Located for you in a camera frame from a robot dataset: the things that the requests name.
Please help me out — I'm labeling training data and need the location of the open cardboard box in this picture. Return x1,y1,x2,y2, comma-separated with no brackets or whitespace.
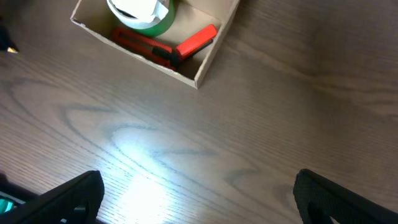
70,0,240,89

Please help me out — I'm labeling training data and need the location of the red black utility knife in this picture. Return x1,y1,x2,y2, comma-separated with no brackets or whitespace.
112,27,179,71

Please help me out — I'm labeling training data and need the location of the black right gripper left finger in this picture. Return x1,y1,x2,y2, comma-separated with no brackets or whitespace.
1,170,104,224

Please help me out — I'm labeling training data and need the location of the red blade case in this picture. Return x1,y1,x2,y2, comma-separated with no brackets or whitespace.
175,24,218,62

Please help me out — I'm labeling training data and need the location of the green tape roll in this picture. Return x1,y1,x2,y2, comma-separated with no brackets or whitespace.
129,0,175,37

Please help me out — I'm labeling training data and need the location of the black teardrop-shaped object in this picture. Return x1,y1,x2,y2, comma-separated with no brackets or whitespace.
0,18,19,54

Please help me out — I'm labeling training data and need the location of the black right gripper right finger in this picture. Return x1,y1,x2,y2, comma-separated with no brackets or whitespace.
293,169,397,224

